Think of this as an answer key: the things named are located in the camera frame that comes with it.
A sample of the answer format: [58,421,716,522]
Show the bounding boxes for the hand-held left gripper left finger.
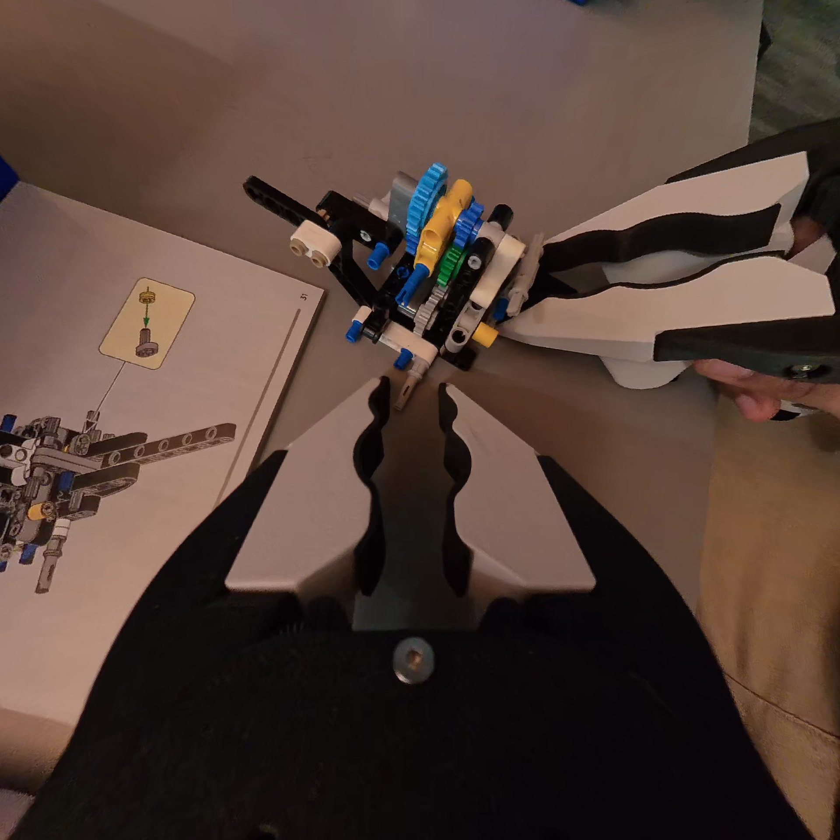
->
[225,377,391,618]

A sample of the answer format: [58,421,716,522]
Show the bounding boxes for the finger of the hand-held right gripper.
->
[499,256,834,389]
[538,152,809,287]

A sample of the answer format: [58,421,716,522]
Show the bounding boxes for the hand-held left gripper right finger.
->
[438,382,597,614]

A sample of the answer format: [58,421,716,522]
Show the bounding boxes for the multicoloured lego gear model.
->
[243,163,578,413]

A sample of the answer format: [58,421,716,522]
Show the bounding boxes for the lego instruction booklet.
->
[0,180,327,726]

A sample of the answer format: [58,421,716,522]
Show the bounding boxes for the person's right hand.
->
[694,361,840,422]

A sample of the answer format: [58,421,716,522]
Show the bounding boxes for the person's tan pants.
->
[696,377,840,840]

